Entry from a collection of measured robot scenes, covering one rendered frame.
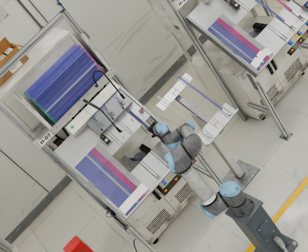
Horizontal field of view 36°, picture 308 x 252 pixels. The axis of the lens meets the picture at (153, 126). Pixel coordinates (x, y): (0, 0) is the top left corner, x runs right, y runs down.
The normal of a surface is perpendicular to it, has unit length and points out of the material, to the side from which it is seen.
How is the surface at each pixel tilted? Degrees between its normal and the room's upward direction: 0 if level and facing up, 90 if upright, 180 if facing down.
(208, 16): 44
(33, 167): 90
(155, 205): 90
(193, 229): 0
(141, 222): 90
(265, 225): 90
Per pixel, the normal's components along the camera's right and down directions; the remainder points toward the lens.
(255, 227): 0.57, 0.24
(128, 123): 0.00, -0.25
